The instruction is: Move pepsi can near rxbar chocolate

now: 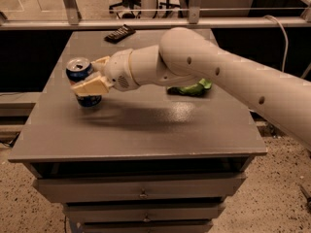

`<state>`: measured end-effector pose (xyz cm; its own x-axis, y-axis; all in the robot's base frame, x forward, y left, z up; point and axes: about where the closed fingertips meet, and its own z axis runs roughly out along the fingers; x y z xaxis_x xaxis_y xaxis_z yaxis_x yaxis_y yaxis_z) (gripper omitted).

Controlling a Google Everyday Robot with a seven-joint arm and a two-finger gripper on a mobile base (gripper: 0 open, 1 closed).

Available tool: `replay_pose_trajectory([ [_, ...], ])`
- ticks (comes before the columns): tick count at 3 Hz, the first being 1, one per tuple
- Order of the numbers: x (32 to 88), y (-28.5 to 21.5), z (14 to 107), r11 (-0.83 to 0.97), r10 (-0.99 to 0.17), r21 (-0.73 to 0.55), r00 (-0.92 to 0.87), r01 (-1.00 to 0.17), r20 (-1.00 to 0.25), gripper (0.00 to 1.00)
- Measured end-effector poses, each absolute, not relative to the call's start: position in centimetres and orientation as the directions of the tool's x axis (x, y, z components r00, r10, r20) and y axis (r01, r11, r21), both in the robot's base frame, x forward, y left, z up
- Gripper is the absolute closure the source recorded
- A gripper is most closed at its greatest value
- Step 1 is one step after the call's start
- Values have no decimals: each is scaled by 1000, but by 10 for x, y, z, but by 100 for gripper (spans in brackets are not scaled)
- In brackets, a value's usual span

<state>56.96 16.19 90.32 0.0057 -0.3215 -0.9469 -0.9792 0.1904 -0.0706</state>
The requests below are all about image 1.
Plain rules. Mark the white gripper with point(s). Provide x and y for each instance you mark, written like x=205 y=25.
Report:
x=117 y=69

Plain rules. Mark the blue pepsi can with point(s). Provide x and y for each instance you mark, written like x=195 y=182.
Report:
x=77 y=69

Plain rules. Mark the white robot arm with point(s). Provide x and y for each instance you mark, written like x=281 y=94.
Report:
x=183 y=57

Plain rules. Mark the dark rxbar chocolate bar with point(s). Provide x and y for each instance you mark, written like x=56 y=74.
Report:
x=119 y=34

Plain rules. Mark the black office chair base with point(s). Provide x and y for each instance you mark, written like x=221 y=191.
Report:
x=126 y=8

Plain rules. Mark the grey drawer cabinet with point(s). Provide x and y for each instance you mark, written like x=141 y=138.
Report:
x=145 y=132

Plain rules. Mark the green chip bag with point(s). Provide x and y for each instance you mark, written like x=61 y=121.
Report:
x=194 y=90

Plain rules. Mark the top grey drawer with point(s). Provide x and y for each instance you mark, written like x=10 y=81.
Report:
x=139 y=188

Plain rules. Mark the grey drawer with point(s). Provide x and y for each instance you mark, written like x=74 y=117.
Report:
x=139 y=188
x=144 y=212
x=181 y=226

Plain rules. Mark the bottom grey drawer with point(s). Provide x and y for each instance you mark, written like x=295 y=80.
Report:
x=181 y=226

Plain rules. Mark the middle grey drawer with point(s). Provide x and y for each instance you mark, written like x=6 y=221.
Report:
x=144 y=212

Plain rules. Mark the metal railing frame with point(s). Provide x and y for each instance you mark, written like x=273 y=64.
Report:
x=95 y=14

